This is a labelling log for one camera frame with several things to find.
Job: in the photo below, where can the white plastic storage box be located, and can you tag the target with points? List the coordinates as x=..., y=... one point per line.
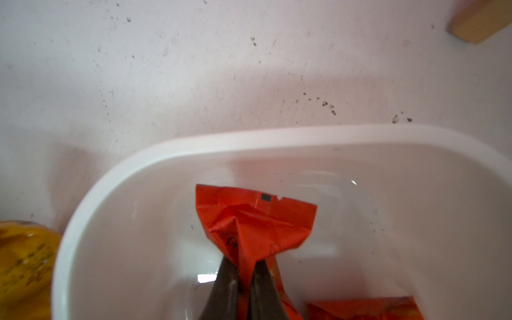
x=402, y=210

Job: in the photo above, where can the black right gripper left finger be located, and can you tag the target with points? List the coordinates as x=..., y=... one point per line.
x=223, y=300

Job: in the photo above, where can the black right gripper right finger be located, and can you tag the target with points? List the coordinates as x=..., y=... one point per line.
x=264, y=300

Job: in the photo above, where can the wooden easel stand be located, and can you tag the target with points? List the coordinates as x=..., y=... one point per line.
x=480, y=20

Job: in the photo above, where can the yellow tea bag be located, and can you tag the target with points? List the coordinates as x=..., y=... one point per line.
x=28, y=253

